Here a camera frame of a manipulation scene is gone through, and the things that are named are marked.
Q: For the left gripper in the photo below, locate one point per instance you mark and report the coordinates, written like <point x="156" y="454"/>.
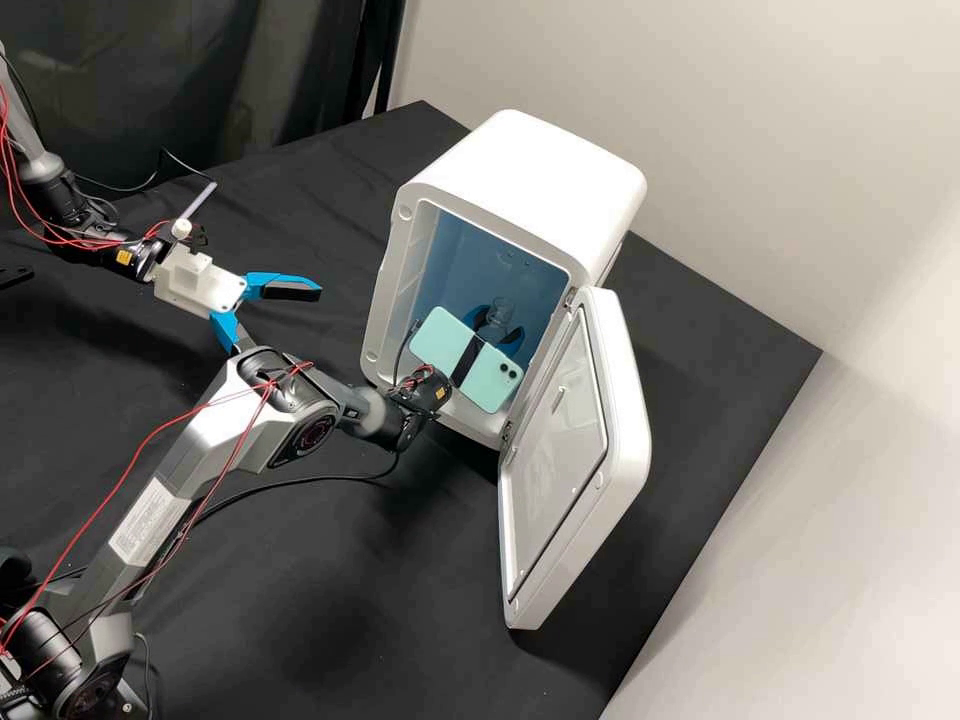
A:
<point x="196" y="283"/>

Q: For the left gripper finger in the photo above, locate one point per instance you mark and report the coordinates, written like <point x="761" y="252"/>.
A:
<point x="477" y="316"/>

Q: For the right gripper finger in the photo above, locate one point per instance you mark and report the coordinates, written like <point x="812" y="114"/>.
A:
<point x="513" y="343"/>

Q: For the clear flask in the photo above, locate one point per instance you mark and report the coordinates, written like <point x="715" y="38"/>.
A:
<point x="501" y="307"/>

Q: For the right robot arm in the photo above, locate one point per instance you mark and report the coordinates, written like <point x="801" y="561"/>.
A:
<point x="225" y="427"/>

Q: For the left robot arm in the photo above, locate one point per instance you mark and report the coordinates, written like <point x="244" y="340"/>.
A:
<point x="45" y="176"/>

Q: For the white incubator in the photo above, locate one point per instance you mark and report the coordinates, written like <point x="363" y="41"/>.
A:
<point x="525" y="202"/>

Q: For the incubator door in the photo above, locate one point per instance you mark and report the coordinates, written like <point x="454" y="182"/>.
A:
<point x="577" y="465"/>

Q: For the right wrist camera phone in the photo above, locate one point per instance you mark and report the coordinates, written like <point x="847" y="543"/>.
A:
<point x="439" y="341"/>

